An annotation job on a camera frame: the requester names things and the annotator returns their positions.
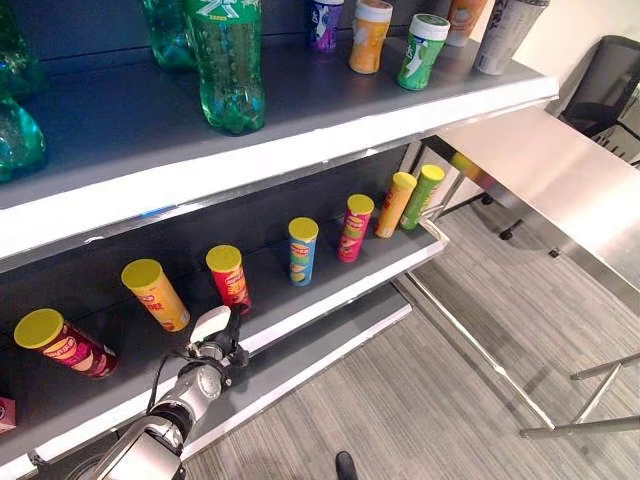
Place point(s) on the black office chair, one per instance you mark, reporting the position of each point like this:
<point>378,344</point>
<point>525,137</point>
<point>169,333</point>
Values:
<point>605,80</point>

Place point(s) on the black chair caster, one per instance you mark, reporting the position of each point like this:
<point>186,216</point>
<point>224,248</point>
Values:
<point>507,233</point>

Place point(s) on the purple cup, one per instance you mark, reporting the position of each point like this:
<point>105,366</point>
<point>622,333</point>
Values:
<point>325,27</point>

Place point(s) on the grey white cup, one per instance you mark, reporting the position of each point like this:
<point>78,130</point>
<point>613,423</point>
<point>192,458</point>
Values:
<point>502,37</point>

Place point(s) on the orange chip can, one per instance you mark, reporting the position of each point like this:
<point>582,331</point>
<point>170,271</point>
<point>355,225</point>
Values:
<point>395,205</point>

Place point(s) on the stainless steel table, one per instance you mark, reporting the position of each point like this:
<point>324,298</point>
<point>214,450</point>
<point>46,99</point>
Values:
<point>550,175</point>

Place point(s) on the large green soda bottle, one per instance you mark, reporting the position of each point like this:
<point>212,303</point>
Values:
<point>230,65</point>

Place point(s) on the grey shelf board, chip cans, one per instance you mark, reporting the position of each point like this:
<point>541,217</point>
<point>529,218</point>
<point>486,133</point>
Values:
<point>280,305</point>

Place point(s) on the pink carton box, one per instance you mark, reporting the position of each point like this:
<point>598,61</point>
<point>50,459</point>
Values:
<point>6,415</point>

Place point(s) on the green chip can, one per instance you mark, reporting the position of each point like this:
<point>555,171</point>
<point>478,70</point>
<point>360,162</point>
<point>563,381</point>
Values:
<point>422,200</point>

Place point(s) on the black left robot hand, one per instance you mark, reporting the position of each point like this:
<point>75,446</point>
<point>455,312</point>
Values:
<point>212,325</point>

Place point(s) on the yellow chip can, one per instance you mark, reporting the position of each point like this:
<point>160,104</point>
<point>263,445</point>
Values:
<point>157,295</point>

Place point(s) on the maroon chip can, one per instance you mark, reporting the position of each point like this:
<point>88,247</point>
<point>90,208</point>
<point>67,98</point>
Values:
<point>75,350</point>

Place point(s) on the orange cup, white lid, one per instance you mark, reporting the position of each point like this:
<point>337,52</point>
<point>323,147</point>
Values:
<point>462,22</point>
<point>369,40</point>

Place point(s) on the grey shelf board, blue label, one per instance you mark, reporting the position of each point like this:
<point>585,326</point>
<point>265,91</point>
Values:
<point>125,125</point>

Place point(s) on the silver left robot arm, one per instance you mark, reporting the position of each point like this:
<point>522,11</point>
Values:
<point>200,385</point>

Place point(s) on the green cup, white lid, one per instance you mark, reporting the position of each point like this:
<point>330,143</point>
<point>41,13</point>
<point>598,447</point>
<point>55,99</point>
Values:
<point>420,57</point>

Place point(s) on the narrow grey shelf board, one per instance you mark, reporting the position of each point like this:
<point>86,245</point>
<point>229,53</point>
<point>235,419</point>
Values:
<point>310,360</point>

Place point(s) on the pink chip can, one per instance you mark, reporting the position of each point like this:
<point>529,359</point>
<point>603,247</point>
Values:
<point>354,230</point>

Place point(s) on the blue chip can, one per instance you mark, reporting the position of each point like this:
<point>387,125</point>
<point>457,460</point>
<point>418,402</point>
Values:
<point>302,255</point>

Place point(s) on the red chip can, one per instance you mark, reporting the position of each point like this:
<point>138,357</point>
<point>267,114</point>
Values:
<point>230,280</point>

